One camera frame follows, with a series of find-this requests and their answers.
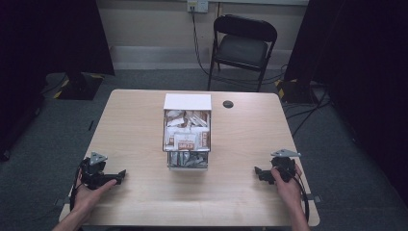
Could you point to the black folding chair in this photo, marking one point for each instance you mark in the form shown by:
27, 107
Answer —
242, 48

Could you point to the black curtain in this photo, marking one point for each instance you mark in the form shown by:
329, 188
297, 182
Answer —
48, 38
362, 64

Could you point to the grey table bracket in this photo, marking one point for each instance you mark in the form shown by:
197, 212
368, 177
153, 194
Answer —
315, 198
61, 202

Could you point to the person's right hand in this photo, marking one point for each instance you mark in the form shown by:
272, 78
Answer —
288, 191

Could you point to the white drawer cabinet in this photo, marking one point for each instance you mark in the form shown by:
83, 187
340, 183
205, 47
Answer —
187, 102

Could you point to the stand base with striped tape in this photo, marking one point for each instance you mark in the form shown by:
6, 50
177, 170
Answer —
296, 91
78, 86

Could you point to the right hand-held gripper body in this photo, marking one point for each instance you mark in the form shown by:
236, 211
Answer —
284, 165

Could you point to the black round table grommet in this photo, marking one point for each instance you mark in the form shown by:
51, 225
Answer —
228, 104

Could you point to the person's left hand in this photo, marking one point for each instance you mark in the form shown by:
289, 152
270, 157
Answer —
88, 197

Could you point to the white wall socket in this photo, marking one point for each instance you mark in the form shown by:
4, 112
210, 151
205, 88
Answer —
197, 5

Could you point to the pile of brown white packets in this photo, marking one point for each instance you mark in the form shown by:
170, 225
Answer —
186, 131

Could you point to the pile of silver packets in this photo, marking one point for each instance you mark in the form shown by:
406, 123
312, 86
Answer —
187, 159

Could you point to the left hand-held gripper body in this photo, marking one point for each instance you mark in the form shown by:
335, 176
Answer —
93, 175

